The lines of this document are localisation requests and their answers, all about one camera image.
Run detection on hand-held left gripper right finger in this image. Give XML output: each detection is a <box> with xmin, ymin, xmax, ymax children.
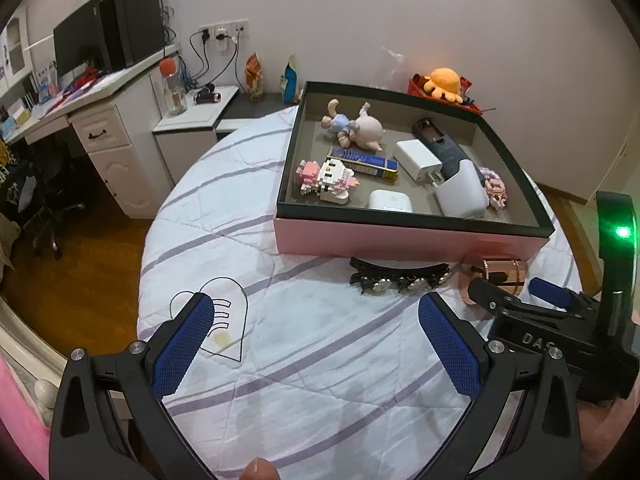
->
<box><xmin>417</xmin><ymin>291</ymin><xmax>583</xmax><ymax>480</ymax></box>

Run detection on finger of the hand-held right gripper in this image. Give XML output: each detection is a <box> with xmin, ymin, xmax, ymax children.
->
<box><xmin>467</xmin><ymin>276</ymin><xmax>526</xmax><ymax>316</ymax></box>
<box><xmin>529</xmin><ymin>276</ymin><xmax>588</xmax><ymax>311</ymax></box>

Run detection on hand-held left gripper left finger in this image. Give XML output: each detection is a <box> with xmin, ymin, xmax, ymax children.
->
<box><xmin>49</xmin><ymin>291</ymin><xmax>216</xmax><ymax>480</ymax></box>

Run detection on rose gold cylinder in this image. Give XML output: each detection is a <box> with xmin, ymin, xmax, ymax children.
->
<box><xmin>462</xmin><ymin>255</ymin><xmax>527</xmax><ymax>306</ymax></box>

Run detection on black hair clip with flowers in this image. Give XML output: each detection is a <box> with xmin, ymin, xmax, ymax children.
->
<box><xmin>349</xmin><ymin>256</ymin><xmax>452</xmax><ymax>295</ymax></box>

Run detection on pink block toy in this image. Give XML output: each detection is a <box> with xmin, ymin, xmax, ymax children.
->
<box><xmin>477</xmin><ymin>166</ymin><xmax>508</xmax><ymax>210</ymax></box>

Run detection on pink box with black rim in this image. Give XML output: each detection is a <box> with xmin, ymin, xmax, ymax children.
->
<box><xmin>272</xmin><ymin>80</ymin><xmax>556</xmax><ymax>266</ymax></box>

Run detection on white earbud case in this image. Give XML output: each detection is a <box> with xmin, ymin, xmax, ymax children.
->
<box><xmin>369</xmin><ymin>189</ymin><xmax>413</xmax><ymax>213</ymax></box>

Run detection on white charger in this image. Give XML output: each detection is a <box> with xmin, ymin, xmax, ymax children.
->
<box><xmin>393</xmin><ymin>139</ymin><xmax>446</xmax><ymax>183</ymax></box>

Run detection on black handheld device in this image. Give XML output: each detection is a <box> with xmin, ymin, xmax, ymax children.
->
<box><xmin>411</xmin><ymin>116</ymin><xmax>463</xmax><ymax>178</ymax></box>

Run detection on blue rectangular pack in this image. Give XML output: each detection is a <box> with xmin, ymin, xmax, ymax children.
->
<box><xmin>326</xmin><ymin>147</ymin><xmax>400</xmax><ymax>183</ymax></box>

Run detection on big-eared doll figurine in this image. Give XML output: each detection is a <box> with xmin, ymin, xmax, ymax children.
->
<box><xmin>321</xmin><ymin>99</ymin><xmax>387</xmax><ymax>153</ymax></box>

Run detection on person's left hand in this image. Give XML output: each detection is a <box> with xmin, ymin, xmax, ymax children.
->
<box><xmin>242</xmin><ymin>457</ymin><xmax>278</xmax><ymax>480</ymax></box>

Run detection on pink cloth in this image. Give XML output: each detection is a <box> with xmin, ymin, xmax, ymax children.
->
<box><xmin>0</xmin><ymin>355</ymin><xmax>51</xmax><ymax>480</ymax></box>

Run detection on pink white block cat figure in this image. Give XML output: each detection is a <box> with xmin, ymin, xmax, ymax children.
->
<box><xmin>297</xmin><ymin>157</ymin><xmax>361</xmax><ymax>205</ymax></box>

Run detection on black office chair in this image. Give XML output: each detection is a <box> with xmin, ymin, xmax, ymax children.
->
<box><xmin>15</xmin><ymin>152</ymin><xmax>86</xmax><ymax>261</ymax></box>

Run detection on orange octopus plush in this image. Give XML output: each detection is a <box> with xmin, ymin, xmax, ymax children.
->
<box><xmin>424</xmin><ymin>67</ymin><xmax>463</xmax><ymax>102</ymax></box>

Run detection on red basket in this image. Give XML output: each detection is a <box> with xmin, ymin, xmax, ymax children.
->
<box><xmin>407</xmin><ymin>74</ymin><xmax>483</xmax><ymax>113</ymax></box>

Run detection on white side cabinet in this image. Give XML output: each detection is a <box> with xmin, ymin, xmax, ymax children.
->
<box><xmin>152</xmin><ymin>85</ymin><xmax>240</xmax><ymax>183</ymax></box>

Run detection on white desk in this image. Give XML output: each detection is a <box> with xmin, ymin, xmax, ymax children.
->
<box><xmin>0</xmin><ymin>42</ymin><xmax>181</xmax><ymax>218</ymax></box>

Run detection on dark grey low table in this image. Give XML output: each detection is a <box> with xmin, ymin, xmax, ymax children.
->
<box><xmin>217</xmin><ymin>91</ymin><xmax>301</xmax><ymax>133</ymax></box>

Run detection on clear plastic bag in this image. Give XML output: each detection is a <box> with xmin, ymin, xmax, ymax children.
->
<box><xmin>381</xmin><ymin>46</ymin><xmax>408</xmax><ymax>83</ymax></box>

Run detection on clear bottle with orange cap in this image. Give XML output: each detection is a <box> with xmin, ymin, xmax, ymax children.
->
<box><xmin>159</xmin><ymin>57</ymin><xmax>188</xmax><ymax>117</ymax></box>

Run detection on orange snack bag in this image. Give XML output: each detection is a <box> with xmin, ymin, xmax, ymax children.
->
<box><xmin>244</xmin><ymin>52</ymin><xmax>265</xmax><ymax>101</ymax></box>

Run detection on blue bottle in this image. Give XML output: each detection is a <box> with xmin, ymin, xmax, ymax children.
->
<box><xmin>280</xmin><ymin>55</ymin><xmax>303</xmax><ymax>103</ymax></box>

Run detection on black monitor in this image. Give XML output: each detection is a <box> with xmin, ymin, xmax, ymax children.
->
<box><xmin>52</xmin><ymin>0</ymin><xmax>112</xmax><ymax>81</ymax></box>

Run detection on black computer tower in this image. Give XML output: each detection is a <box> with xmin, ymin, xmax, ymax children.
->
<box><xmin>99</xmin><ymin>0</ymin><xmax>166</xmax><ymax>72</ymax></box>

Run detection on white wall socket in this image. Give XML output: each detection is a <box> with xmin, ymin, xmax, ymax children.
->
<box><xmin>198</xmin><ymin>19</ymin><xmax>249</xmax><ymax>41</ymax></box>

